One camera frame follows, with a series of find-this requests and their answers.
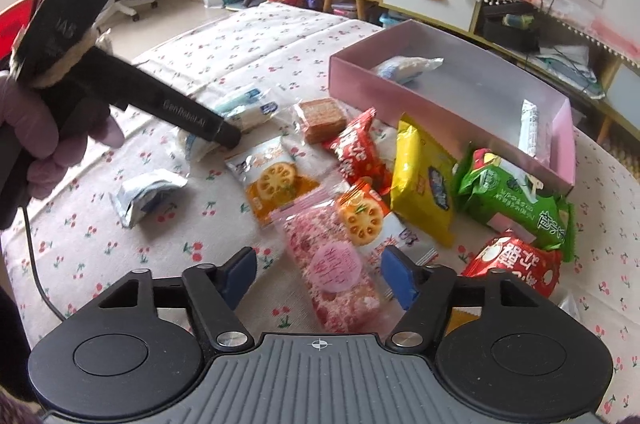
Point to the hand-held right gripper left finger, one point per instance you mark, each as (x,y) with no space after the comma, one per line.
(239,276)

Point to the pink speckled snack packet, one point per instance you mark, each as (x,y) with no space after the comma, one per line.
(330,269)

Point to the white green cloth pile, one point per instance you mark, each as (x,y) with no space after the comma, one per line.
(565,63)

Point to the person's left hand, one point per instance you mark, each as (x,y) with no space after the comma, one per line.
(20,103)

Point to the white blue snack packet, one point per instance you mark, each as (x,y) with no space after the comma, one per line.
(255,106)
(197,146)
(405,67)
(140,199)

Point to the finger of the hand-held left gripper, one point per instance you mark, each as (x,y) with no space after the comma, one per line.
(190,113)

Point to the yellow snack packet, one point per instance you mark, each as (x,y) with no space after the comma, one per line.
(420,184)

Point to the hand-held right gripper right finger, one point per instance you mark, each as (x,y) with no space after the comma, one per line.
(400,276)

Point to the orange lotus root packet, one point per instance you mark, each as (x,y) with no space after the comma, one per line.
(272,184)

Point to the red snack packet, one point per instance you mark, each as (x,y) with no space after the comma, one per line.
(515,264)
(357,153)

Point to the green snack packet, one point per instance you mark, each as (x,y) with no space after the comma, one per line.
(520,204)

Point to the brown cake packet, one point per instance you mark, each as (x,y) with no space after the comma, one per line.
(320,121)

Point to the red white lotus root packet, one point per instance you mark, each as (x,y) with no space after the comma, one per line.
(362,219)

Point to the silver cardboard box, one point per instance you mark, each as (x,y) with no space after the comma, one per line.
(450,88)

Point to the crumpled white blue snack packet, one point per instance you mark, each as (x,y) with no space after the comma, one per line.
(140,199)

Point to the blue lid storage box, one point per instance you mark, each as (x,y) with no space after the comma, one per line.
(390,21)

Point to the long white snack packet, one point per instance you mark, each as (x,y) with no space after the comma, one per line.
(529,128)

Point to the black storage box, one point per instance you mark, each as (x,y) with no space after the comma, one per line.
(505,33)

